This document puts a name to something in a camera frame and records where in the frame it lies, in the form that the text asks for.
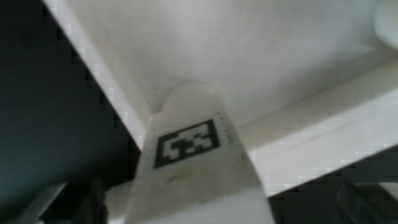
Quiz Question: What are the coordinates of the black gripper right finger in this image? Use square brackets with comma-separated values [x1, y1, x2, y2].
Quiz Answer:
[331, 181, 398, 224]

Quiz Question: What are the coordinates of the white table leg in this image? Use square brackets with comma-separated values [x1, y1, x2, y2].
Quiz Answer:
[125, 82, 276, 224]

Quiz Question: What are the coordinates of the white square table top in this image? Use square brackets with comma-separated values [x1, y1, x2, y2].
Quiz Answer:
[43, 0, 398, 194]

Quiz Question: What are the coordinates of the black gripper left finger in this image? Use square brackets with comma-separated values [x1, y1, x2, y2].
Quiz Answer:
[15, 179, 109, 224]

